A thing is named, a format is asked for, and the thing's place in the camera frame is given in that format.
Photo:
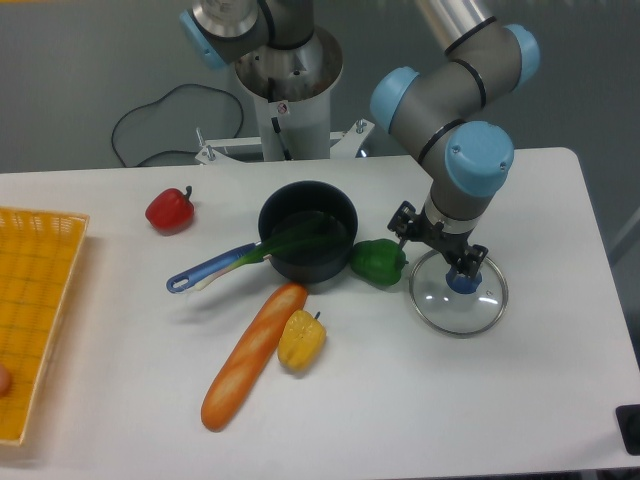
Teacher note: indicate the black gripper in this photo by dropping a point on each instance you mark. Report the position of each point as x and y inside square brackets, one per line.
[407, 225]

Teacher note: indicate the glass pot lid blue knob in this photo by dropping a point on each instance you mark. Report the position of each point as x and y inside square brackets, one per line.
[453, 305]

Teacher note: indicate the green spring onion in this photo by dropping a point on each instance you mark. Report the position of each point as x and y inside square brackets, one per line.
[308, 239]

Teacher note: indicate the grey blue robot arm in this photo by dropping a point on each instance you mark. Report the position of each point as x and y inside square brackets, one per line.
[433, 117]

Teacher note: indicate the green bell pepper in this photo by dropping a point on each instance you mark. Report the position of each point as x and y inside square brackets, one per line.
[379, 262]

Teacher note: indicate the dark blue saucepan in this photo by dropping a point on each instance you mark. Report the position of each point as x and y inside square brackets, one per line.
[306, 195]

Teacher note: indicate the yellow bell pepper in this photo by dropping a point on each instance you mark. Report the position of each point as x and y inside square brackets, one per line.
[301, 341]

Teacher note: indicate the orange baguette bread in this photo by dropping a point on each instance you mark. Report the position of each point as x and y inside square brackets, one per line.
[233, 383]

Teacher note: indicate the black device at table corner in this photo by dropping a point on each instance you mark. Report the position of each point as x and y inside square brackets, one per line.
[628, 418]

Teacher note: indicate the red bell pepper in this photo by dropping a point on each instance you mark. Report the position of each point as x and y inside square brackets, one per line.
[171, 211]

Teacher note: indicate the yellow woven basket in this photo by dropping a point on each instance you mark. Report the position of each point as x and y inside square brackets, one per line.
[39, 252]

